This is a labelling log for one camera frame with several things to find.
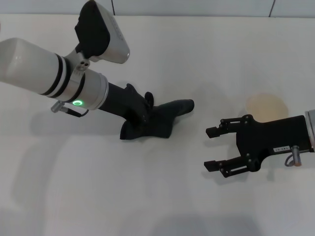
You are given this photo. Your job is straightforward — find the white paper cup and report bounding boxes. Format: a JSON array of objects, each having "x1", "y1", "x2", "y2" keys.
[{"x1": 245, "y1": 92, "x2": 289, "y2": 124}]

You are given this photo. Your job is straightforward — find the dark cloth rag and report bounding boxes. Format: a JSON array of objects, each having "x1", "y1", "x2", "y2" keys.
[{"x1": 119, "y1": 98, "x2": 196, "y2": 141}]

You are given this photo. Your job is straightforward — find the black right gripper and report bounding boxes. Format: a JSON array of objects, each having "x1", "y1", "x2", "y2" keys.
[{"x1": 203, "y1": 113, "x2": 311, "y2": 178}]

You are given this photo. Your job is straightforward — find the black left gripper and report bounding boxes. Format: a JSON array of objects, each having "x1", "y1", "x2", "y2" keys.
[{"x1": 99, "y1": 82, "x2": 156, "y2": 126}]

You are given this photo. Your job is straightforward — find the right arm connector cable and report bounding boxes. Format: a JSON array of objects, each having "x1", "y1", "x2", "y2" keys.
[{"x1": 284, "y1": 145, "x2": 302, "y2": 169}]

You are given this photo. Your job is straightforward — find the left arm connector cable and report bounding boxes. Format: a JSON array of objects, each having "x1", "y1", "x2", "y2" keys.
[{"x1": 50, "y1": 101, "x2": 90, "y2": 118}]

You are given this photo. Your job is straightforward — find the arm connector cable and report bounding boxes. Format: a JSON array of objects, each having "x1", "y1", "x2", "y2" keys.
[
  {"x1": 284, "y1": 145, "x2": 302, "y2": 169},
  {"x1": 50, "y1": 101, "x2": 90, "y2": 118}
]

